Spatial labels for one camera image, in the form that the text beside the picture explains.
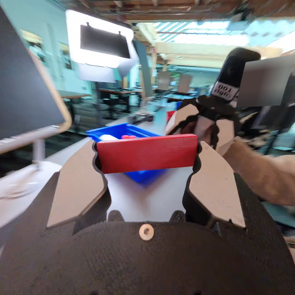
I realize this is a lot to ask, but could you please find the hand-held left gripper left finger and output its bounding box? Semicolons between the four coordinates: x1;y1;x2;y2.
46;139;112;229

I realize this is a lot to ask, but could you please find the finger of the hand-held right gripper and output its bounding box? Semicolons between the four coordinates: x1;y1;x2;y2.
165;104;200;136
215;119;236;156

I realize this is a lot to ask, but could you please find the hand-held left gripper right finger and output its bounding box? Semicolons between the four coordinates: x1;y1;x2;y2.
182;141;246;228

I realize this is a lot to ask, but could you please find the red wooden block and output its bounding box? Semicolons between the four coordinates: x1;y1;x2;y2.
96;134;198;175

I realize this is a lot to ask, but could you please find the blue plastic bin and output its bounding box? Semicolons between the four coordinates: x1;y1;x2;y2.
86;123;169;185

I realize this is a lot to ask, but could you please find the person's right forearm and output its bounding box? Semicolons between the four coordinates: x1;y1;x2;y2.
222;136;295;207

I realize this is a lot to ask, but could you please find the whiteboard on stand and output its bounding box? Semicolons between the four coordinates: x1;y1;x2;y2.
158;71;171;92
178;73;193;94

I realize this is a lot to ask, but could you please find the white metal panel stand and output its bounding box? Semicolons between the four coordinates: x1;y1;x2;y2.
0;124;64;229

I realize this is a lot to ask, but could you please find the wooden office desk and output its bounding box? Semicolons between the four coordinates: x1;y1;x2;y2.
97;87;142;114

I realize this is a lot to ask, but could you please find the grey mesh office chair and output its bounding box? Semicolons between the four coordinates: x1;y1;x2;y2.
265;202;295;229

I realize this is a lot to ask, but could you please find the grey light stand pole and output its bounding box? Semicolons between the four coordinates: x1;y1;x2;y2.
90;81;103;126

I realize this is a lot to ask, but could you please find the white studio light panel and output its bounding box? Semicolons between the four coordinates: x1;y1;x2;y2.
65;9;140;84

